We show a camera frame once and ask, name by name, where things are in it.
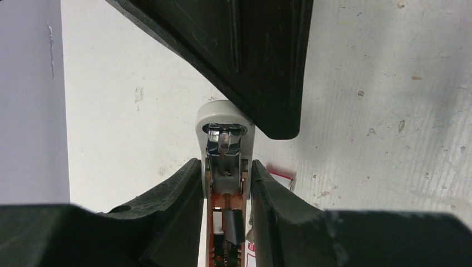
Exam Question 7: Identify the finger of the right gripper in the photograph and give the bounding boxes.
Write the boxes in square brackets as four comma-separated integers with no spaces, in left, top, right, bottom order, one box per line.
[110,0,313,140]

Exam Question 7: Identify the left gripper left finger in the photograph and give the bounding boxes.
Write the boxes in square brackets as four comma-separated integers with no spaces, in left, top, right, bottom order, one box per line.
[1,159,203,266]

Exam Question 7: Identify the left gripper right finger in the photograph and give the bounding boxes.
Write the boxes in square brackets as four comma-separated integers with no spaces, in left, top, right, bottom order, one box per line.
[252,160,471,266]

